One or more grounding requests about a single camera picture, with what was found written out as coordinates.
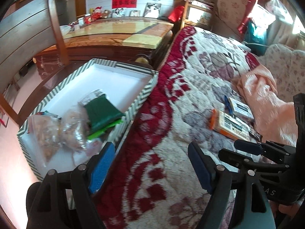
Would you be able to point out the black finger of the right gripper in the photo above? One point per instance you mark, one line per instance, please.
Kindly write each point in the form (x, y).
(249, 147)

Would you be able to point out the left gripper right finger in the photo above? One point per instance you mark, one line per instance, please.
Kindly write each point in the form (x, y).
(251, 207)

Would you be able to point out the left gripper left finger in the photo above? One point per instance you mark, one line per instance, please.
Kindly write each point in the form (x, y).
(64, 200)

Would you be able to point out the long black snack bar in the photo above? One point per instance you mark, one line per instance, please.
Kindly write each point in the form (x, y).
(253, 133)

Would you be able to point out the orange cracker pack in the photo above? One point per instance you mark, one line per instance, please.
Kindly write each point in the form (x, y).
(228, 126)

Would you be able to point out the clear bag of nuts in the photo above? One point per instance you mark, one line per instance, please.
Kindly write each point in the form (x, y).
(44, 130)

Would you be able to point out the dark green snack packet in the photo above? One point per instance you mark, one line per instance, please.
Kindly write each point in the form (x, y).
(101, 112)

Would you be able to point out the pink satin quilt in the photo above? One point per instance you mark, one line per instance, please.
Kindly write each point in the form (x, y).
(274, 118)

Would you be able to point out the blue cracker pack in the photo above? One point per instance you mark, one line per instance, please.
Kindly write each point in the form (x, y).
(238, 109)

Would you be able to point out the bright green packet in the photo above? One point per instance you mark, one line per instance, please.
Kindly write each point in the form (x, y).
(103, 130)

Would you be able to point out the red floral fleece blanket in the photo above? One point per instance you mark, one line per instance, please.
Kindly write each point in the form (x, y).
(152, 183)

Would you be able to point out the floral sofa cushion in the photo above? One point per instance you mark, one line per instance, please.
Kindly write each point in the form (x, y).
(287, 68)

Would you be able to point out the green striped white box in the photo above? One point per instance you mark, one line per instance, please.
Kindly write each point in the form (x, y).
(126, 86)

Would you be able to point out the teal cloth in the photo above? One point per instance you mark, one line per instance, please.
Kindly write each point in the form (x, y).
(255, 35)

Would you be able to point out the yellow pad on table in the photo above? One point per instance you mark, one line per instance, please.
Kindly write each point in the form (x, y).
(142, 41)

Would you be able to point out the wooden glass-top table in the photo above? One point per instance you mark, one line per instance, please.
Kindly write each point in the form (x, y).
(102, 39)

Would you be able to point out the red bag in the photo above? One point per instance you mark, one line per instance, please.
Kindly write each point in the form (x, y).
(176, 14)

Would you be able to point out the framed photo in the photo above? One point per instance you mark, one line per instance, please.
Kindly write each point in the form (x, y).
(152, 10)

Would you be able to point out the wooden chair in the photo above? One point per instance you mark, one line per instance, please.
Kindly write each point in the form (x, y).
(25, 33)

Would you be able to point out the santa doll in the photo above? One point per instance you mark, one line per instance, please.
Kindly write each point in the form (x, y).
(96, 13)

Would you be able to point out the red wall banner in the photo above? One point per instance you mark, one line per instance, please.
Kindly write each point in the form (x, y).
(124, 4)

